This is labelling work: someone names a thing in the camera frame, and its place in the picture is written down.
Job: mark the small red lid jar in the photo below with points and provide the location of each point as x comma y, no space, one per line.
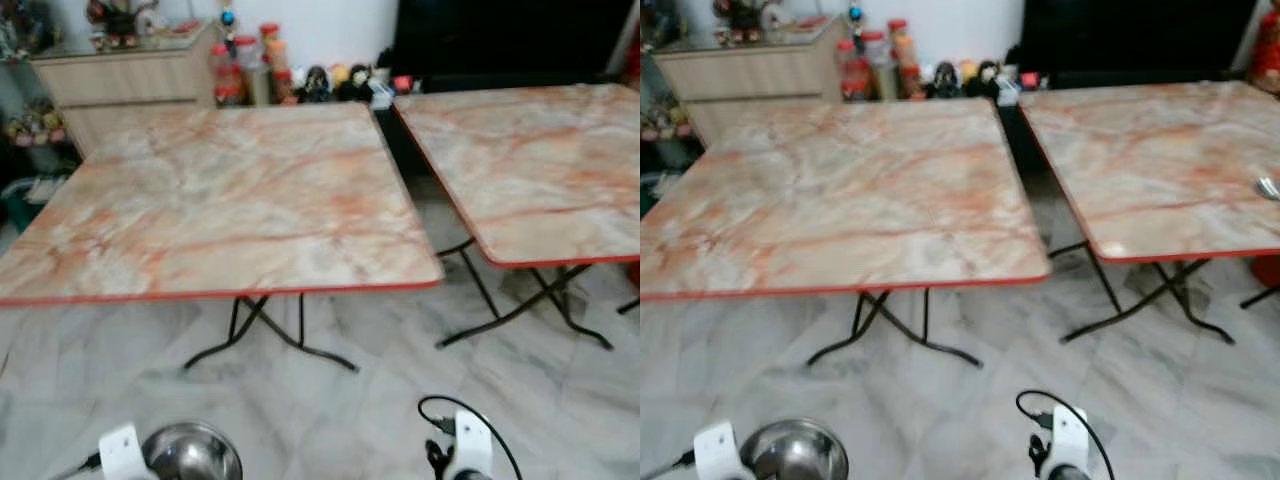
222,78
850,72

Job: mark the light wood cabinet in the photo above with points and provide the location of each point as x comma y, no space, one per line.
120,80
750,75

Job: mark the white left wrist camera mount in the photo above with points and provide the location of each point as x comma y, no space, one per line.
718,450
122,452

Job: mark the yellow headed small figurine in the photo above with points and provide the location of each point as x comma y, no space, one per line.
968,72
340,76

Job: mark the tall orange snack jar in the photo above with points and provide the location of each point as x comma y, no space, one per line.
280,65
905,58

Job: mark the blue ball ornament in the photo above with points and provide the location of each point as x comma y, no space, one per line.
228,15
856,13

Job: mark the black small figurine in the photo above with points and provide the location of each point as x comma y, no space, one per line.
944,80
317,85

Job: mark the steel bowl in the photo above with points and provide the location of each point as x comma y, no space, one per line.
795,452
192,455

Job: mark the marble top folding table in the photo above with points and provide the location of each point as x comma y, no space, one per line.
540,170
1160,160
220,200
840,195

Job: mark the tall clear red lid jar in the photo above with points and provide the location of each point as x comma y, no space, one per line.
252,70
880,64

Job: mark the small flower bunch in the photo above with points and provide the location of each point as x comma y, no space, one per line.
662,120
35,122

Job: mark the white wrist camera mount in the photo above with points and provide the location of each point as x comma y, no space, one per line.
122,452
473,442
1070,437
718,450

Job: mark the black television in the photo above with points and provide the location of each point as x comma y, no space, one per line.
1140,35
510,35

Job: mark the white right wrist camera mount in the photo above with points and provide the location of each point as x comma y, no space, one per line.
1070,437
473,442

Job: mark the red plastic stool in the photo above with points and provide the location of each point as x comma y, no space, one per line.
1266,270

